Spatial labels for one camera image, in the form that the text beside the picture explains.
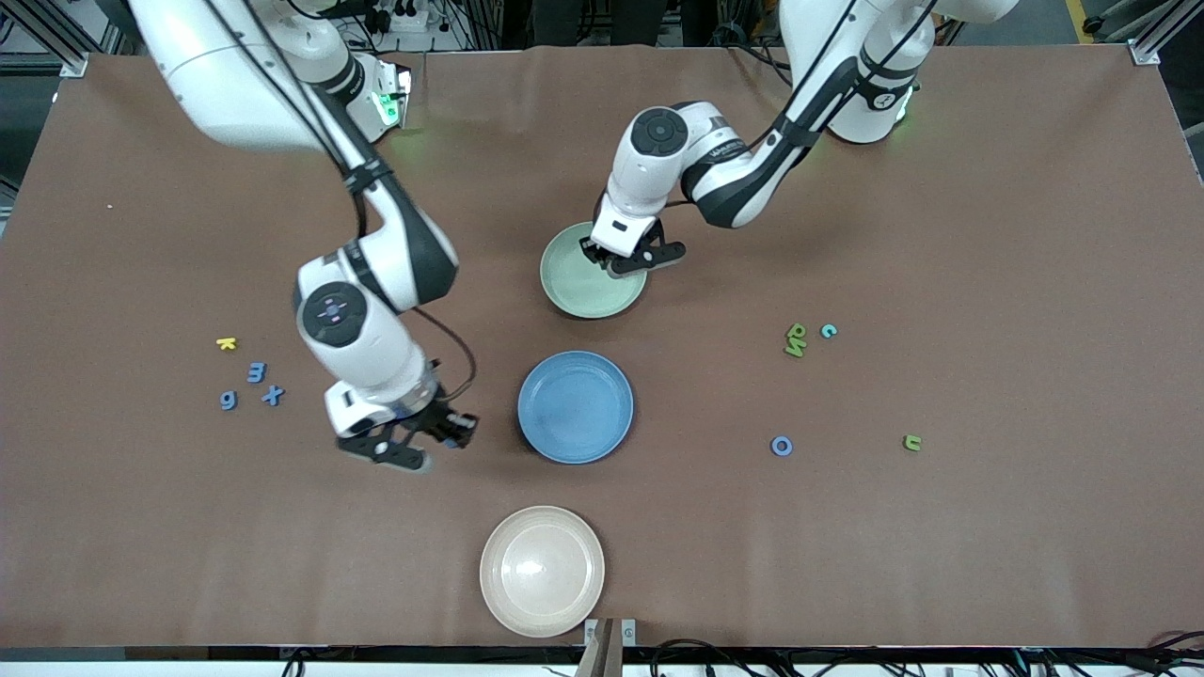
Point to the green letter N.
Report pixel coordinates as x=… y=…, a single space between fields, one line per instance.
x=796 y=348

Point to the light green plate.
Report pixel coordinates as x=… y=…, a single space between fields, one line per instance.
x=578 y=282

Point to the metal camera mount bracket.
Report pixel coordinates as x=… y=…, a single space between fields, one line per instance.
x=609 y=649

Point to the white power strip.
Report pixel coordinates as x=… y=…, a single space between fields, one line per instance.
x=406 y=21

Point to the aluminium frame post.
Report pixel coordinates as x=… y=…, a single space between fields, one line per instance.
x=47 y=38
x=1144 y=52

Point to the blue letter x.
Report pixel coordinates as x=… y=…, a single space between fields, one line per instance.
x=273 y=395

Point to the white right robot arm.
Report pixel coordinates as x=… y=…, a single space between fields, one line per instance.
x=357 y=348

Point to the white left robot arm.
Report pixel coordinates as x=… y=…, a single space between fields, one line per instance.
x=743 y=179

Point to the blue plate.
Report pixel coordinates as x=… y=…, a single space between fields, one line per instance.
x=576 y=407

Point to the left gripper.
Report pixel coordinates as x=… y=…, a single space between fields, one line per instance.
x=631 y=247

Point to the blue letter o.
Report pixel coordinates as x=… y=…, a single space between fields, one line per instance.
x=774 y=446

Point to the beige plate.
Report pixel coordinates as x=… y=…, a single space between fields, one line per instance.
x=542 y=572

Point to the brown table cover sheet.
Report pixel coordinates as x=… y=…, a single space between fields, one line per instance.
x=941 y=564

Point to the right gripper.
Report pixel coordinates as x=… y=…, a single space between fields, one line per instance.
x=434 y=417

